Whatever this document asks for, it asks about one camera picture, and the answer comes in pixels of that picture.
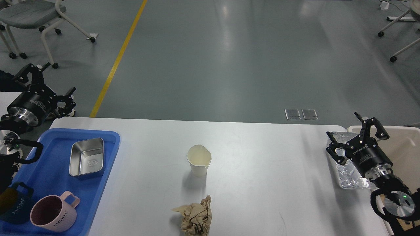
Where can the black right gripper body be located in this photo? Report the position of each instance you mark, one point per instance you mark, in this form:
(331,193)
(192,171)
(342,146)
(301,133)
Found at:
(368,158)

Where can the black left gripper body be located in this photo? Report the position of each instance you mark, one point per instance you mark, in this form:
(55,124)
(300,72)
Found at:
(33,106)

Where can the stainless steel rectangular tin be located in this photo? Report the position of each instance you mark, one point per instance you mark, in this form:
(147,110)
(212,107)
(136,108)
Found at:
(87,159)

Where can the dark blue mug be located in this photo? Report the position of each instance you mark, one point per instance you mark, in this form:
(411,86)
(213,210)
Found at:
(16,203)

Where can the pink ribbed mug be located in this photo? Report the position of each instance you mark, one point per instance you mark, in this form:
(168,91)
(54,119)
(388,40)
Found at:
(55,213)

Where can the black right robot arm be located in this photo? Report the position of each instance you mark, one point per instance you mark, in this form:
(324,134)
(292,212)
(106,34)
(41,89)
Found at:
(392,200)

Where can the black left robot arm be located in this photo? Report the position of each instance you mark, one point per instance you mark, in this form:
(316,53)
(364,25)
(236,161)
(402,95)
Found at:
(15,150)

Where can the person in dark trousers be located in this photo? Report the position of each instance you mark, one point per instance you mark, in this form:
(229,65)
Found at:
(6,82)

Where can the aluminium foil tray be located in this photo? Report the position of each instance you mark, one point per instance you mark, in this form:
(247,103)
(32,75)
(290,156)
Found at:
(347,176)

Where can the white side table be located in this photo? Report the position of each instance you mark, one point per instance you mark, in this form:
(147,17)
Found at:
(6,99)

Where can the beige plastic bin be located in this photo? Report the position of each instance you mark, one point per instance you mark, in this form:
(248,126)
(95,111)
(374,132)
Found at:
(403,149)

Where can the blue plastic tray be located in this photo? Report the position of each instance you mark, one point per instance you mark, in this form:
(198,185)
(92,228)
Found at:
(50,176)

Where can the right metal floor plate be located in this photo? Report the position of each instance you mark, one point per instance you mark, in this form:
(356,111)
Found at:
(310,114)

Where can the metal floor plate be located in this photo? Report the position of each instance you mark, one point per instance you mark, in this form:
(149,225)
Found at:
(310,114)
(292,114)

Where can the grey office chair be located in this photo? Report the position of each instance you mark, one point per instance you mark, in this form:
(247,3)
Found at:
(34,14)

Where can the left metal floor plate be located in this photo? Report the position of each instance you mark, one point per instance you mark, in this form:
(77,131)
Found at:
(292,114)

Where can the white paper cup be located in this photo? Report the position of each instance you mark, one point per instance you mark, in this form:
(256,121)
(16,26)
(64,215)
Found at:
(199,158)

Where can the crumpled brown paper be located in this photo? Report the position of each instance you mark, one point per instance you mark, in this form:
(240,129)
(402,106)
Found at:
(196,217)

